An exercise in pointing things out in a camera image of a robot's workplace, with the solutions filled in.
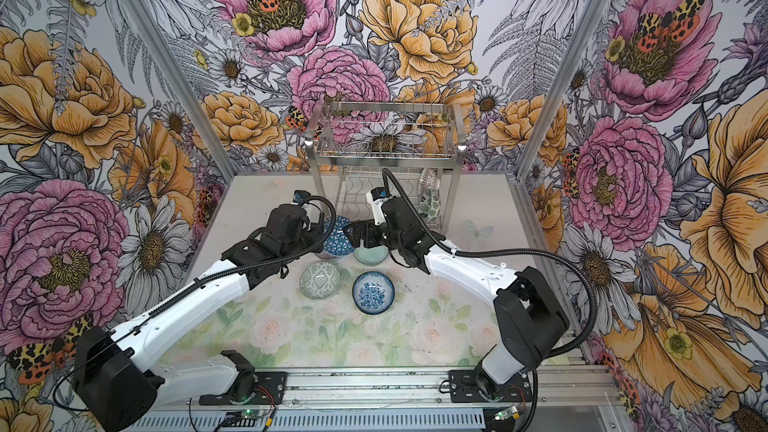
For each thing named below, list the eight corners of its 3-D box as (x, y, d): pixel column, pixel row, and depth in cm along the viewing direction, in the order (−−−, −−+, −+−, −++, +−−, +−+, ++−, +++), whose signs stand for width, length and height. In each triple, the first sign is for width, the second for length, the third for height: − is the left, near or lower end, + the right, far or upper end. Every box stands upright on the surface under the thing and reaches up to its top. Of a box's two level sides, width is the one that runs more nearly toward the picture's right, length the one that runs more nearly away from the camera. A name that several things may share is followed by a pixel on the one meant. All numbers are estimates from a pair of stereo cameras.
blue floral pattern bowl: (368, 326, 85) (366, 317, 80) (348, 295, 91) (345, 285, 86) (399, 303, 90) (399, 293, 84) (378, 275, 95) (377, 264, 90)
